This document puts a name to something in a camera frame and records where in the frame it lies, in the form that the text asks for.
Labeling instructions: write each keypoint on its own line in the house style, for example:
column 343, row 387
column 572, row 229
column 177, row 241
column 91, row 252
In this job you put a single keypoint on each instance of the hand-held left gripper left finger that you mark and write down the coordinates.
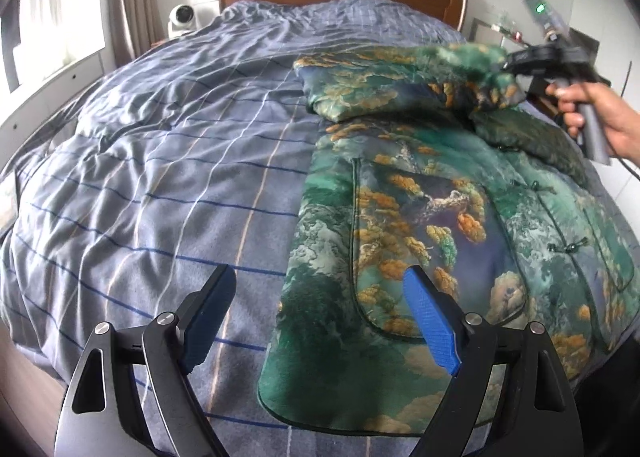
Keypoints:
column 210, row 317

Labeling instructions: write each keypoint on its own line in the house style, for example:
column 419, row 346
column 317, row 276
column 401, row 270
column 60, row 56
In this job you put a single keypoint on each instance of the wooden nightstand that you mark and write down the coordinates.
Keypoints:
column 160, row 43

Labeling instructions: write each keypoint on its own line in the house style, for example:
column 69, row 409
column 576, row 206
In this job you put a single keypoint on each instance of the white round fan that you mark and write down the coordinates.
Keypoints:
column 181, row 19

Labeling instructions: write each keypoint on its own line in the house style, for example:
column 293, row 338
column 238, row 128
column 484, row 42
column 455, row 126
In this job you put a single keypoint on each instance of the green printed padded jacket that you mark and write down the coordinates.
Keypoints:
column 425, row 162

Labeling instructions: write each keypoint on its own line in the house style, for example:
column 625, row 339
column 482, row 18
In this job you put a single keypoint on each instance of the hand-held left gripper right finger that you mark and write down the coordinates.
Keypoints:
column 430, row 322

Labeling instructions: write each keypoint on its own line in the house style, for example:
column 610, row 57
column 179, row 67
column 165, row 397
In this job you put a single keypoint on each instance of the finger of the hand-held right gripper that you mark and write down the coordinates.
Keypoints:
column 517, row 62

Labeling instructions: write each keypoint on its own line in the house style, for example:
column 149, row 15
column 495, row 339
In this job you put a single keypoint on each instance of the white sheer curtain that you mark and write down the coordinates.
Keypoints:
column 65, row 2

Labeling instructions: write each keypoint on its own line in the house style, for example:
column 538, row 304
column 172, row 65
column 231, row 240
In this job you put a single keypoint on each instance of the white window bench cabinet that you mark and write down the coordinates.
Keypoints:
column 60, row 87

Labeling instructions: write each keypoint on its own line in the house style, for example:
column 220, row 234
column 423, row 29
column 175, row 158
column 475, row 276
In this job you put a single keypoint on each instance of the person's right hand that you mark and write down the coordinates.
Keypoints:
column 617, row 122

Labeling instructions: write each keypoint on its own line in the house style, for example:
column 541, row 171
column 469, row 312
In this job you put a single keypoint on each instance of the blue plaid duvet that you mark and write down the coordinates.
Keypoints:
column 175, row 162

